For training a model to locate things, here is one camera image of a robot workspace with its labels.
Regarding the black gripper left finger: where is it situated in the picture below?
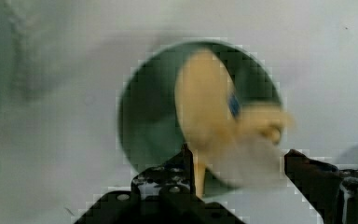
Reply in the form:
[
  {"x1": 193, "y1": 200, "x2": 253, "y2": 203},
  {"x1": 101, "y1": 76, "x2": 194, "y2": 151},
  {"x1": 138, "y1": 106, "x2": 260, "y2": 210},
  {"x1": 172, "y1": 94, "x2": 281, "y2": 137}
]
[{"x1": 74, "y1": 145, "x2": 245, "y2": 224}]

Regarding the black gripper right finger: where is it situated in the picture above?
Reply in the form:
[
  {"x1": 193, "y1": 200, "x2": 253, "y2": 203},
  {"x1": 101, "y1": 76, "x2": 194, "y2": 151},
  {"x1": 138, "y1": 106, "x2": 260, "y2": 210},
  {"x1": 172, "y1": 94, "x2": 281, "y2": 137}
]
[{"x1": 284, "y1": 149, "x2": 358, "y2": 224}]

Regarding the peeled banana toy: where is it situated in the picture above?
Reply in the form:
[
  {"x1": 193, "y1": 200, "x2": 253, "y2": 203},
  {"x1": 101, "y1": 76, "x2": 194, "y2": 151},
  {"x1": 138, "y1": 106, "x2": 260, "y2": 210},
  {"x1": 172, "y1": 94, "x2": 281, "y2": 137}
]
[{"x1": 174, "y1": 49, "x2": 294, "y2": 197}]

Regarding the light green mug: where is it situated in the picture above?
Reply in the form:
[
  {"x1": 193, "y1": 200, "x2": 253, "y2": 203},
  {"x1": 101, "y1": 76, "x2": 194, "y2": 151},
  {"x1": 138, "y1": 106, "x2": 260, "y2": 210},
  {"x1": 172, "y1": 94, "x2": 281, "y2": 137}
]
[{"x1": 117, "y1": 40, "x2": 283, "y2": 199}]

